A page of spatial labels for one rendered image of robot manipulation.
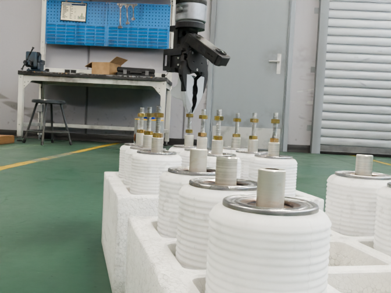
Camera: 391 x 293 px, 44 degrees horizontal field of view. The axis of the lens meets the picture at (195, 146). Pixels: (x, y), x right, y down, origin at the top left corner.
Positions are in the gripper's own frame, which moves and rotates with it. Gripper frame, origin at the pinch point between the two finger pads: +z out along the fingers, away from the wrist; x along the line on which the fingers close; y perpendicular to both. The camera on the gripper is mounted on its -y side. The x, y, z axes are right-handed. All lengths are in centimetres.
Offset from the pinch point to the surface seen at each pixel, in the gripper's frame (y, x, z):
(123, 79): 322, -260, -37
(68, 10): 422, -258, -120
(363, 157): -51, 24, 7
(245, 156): -17.1, 1.7, 10.2
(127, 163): -1.1, 20.9, 12.6
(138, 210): -15.6, 31.0, 19.0
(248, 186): -50, 50, 9
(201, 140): -9.5, 7.8, 7.3
